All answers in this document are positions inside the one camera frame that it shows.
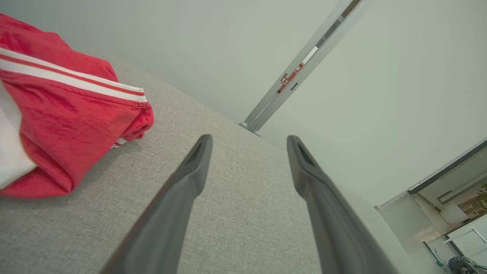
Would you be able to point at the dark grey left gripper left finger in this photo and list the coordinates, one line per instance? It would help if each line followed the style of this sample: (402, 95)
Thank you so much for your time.
(167, 213)

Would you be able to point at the grey metal partition post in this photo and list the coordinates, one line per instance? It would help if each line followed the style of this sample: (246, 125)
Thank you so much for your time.
(300, 68)

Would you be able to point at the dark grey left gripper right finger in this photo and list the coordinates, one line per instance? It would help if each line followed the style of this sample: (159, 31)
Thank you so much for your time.
(335, 220)

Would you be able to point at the red jersey with white sleeves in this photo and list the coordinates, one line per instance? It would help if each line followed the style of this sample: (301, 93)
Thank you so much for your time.
(68, 121)

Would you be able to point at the white table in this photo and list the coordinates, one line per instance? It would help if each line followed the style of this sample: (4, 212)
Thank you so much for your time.
(471, 239)

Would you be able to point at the grey fabric sofa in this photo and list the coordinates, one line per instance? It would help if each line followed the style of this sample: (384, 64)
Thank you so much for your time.
(247, 209)

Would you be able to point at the green potted plant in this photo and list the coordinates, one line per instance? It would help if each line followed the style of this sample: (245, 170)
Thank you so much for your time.
(480, 201)

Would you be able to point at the white lamp shade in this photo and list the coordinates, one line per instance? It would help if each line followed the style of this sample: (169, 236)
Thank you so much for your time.
(453, 213)

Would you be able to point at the grey wheeled device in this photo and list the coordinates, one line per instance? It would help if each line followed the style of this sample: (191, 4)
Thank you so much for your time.
(458, 264)

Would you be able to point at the dark framed glass door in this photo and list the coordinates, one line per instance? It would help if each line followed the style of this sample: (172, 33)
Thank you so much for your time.
(445, 169)

